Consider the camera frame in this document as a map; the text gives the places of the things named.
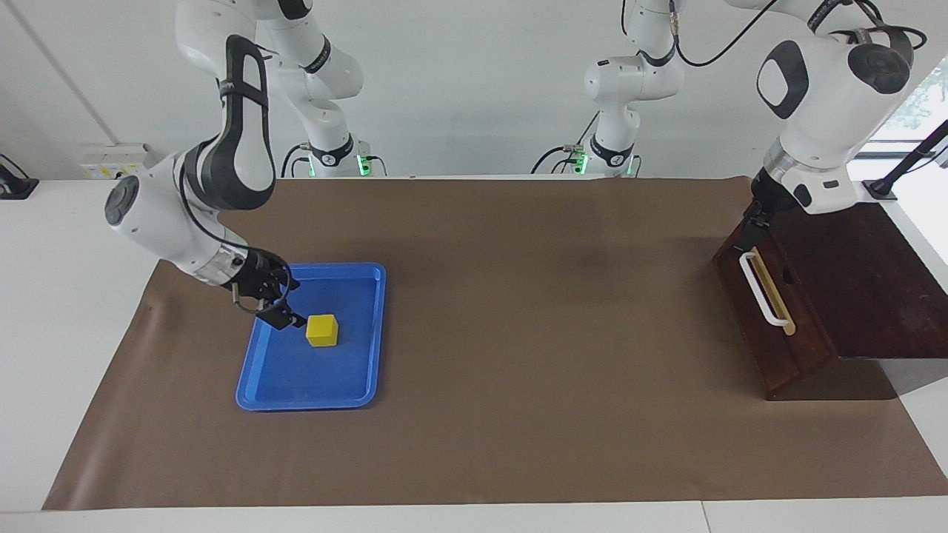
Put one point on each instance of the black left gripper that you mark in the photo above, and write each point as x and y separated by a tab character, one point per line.
766	196

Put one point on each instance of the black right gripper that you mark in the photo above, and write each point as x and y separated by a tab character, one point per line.
259	277

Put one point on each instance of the yellow cube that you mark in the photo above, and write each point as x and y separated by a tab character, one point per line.
322	331

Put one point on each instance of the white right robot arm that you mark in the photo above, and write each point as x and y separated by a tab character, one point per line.
170	215

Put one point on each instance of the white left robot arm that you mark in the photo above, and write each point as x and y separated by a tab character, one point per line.
822	111

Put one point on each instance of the dark wooden drawer cabinet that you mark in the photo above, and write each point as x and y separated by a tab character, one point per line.
874	281

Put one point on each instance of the blue plastic tray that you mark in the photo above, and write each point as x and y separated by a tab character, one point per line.
296	370

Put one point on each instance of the brown table mat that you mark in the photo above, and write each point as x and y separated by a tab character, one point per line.
518	333

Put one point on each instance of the black stand base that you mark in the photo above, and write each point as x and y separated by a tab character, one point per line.
15	189

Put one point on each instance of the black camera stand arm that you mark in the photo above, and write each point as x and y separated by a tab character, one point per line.
881	189

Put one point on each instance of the white wall socket box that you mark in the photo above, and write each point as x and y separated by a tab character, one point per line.
111	166

